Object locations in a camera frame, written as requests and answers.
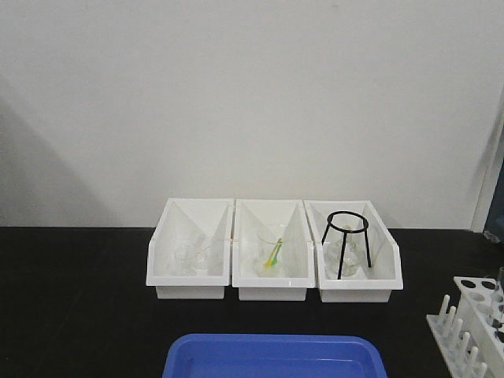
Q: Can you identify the grey-blue pegboard drying rack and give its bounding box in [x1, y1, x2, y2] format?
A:
[484, 167, 503, 243]

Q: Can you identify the yellow plastic spatula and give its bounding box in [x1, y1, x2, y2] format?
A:
[264, 238, 283, 268]

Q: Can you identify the glass flask under tripod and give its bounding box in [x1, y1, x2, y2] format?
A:
[324, 228, 365, 280]

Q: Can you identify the middle white storage bin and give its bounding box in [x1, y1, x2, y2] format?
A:
[232, 199, 316, 301]

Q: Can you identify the green plastic spatula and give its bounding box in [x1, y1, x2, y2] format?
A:
[271, 238, 283, 265]

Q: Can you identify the white storage bin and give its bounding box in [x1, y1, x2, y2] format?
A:
[146, 198, 235, 299]
[232, 199, 316, 301]
[304, 200, 403, 302]

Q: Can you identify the blue plastic tray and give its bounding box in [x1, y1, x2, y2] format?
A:
[162, 334, 387, 377]

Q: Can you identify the glass beaker in middle bin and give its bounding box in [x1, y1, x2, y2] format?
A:
[254, 224, 292, 278]

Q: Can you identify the left white storage bin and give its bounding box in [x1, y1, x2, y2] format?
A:
[146, 198, 235, 299]

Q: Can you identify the right white storage bin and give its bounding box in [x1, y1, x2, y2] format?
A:
[304, 200, 403, 302]

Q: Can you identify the white test tube rack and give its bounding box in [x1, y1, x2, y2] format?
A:
[426, 276, 503, 377]

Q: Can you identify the glassware in left bin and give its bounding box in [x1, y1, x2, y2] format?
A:
[168, 235, 214, 276]

